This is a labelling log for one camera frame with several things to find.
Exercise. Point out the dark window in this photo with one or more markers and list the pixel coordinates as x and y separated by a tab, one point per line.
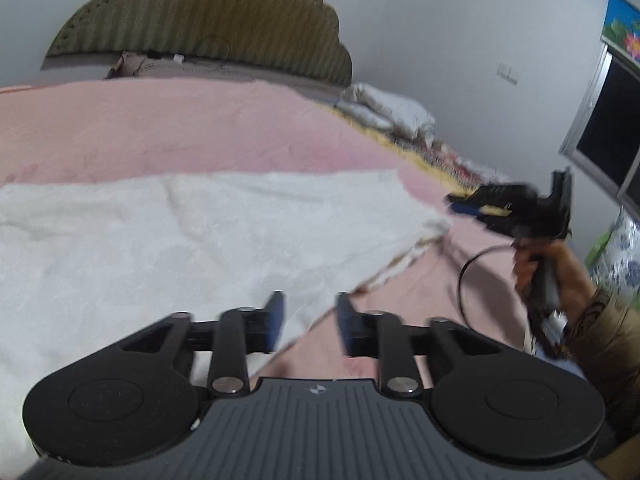
603	140

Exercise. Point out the olive striped headboard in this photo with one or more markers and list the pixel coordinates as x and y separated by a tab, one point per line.
299	37

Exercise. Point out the white folded quilt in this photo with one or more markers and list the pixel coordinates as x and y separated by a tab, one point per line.
387	112

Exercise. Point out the white wall switch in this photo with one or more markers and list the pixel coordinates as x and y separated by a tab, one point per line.
509	73

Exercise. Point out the patterned pillow at headboard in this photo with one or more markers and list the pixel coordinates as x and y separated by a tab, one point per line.
137	65

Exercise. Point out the white textured pants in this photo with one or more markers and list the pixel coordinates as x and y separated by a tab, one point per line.
85	265

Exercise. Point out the person's right hand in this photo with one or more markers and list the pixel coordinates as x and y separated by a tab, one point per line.
571	286

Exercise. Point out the pink bed blanket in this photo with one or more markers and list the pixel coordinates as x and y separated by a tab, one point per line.
95	131

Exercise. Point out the yellow patterned blanket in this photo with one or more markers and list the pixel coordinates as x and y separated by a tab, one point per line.
437	159

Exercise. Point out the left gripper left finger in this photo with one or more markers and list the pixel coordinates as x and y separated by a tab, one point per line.
233	337

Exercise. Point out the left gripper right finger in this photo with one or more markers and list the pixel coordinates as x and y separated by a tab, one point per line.
394	346

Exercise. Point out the floral wall picture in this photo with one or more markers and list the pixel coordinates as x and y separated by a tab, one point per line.
621	29

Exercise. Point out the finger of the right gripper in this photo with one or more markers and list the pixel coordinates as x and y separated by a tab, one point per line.
466	209

